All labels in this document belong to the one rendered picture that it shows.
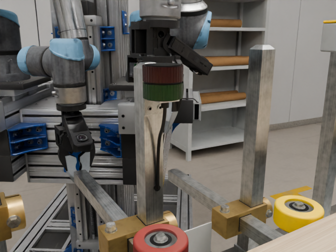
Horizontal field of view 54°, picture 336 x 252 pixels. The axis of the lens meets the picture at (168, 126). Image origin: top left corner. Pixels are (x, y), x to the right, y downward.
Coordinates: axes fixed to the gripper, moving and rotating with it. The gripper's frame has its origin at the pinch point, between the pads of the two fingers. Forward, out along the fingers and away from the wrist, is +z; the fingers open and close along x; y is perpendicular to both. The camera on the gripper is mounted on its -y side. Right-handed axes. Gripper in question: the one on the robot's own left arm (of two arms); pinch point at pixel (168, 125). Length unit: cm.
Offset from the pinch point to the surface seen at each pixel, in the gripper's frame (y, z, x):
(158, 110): 7.6, -5.6, 9.8
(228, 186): -137, 97, -133
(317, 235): -9.0, 11.2, 29.0
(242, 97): -213, 39, -205
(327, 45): -38.8, -16.3, 5.9
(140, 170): 9.8, 4.8, 7.8
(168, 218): 4.7, 14.8, 8.9
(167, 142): 0.3, 3.3, 0.4
